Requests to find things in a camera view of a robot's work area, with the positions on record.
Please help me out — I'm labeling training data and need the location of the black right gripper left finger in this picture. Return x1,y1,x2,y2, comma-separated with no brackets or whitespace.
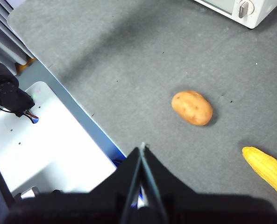
5,147,141,224

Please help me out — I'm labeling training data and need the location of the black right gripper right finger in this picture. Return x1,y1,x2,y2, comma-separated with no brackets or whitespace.
141,147,277,224

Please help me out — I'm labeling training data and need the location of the glass oven door with handle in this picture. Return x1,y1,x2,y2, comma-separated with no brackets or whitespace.
195,0,237,16

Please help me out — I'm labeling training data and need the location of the white toaster oven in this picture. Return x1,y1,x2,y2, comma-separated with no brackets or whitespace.
194,0,277,30

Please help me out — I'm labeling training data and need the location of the white oven knob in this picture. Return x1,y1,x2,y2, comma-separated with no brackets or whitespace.
237,0,255,19

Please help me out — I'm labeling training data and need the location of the yellow corn cob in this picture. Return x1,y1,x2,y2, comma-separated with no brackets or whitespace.
242,146,277,201

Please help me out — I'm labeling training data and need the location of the brown potato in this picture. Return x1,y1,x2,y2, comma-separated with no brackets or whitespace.
171,90,213,126

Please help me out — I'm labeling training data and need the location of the grey aluminium frame post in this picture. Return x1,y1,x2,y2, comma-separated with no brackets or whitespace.
0,0,36,75

